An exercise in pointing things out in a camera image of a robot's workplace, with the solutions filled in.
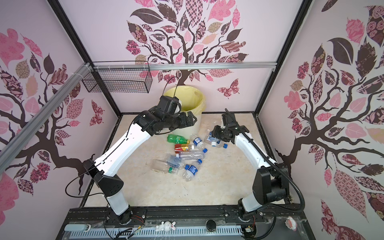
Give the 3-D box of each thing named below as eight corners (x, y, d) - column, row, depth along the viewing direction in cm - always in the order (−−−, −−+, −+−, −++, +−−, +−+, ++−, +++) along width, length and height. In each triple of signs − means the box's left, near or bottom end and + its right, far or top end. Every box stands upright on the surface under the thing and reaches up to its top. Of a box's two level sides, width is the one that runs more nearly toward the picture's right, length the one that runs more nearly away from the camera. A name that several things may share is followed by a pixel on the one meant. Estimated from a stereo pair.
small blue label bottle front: (182, 181, 85) (182, 179, 82) (183, 166, 91) (183, 164, 88) (198, 181, 85) (198, 179, 82) (198, 166, 91) (198, 164, 88)
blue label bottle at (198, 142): (204, 154, 96) (204, 151, 94) (189, 138, 104) (189, 135, 102) (209, 150, 98) (209, 147, 96) (194, 135, 106) (194, 132, 104)
